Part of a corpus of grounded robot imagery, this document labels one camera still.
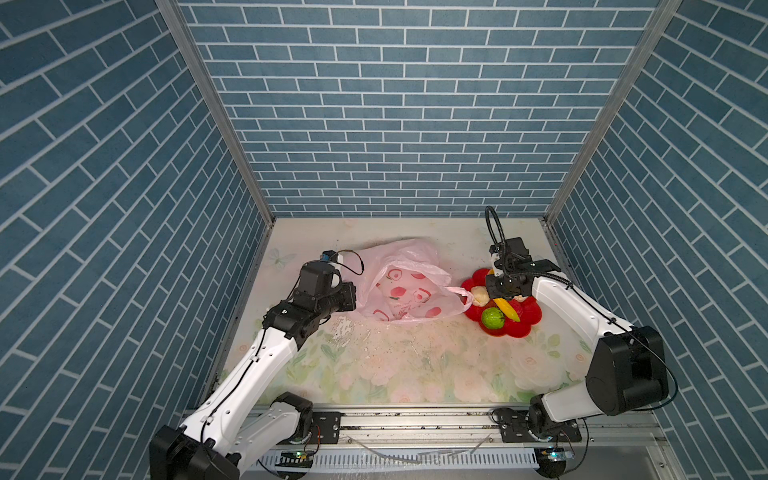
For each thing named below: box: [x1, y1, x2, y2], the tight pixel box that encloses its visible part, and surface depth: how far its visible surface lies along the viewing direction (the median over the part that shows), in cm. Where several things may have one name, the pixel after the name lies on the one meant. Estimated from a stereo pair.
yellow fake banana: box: [493, 298, 521, 322], surface depth 86 cm
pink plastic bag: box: [353, 238, 474, 323], surface depth 91 cm
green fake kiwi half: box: [482, 307, 505, 329], surface depth 89 cm
